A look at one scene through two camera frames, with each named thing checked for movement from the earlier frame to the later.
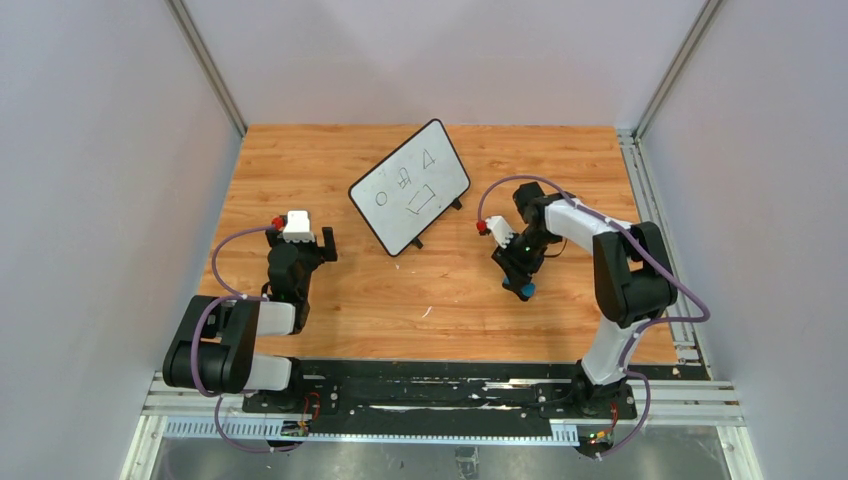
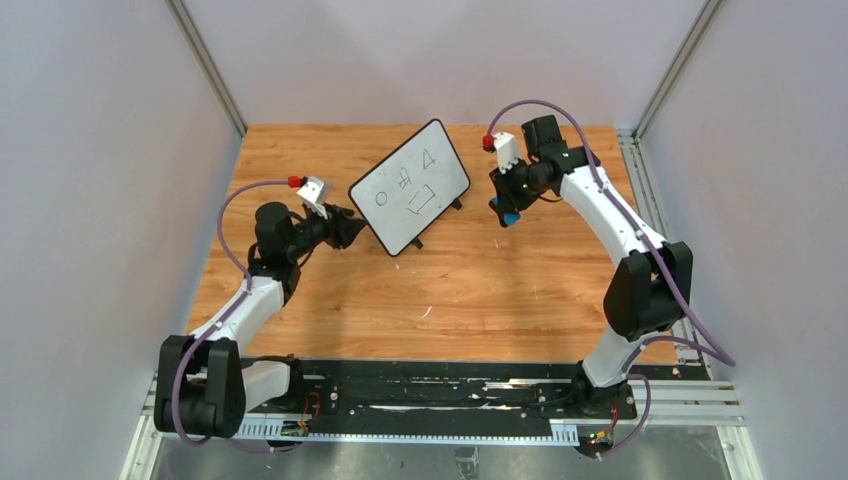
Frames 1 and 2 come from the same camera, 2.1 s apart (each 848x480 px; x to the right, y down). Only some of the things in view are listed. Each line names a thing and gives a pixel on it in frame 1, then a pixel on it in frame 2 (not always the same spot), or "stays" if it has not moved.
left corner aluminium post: (179, 13) stays
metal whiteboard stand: (456, 204) stays
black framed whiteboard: (410, 188) stays
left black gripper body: (303, 245) → (337, 227)
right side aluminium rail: (689, 342) stays
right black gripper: (515, 272) → (500, 192)
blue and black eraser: (520, 283) → (507, 219)
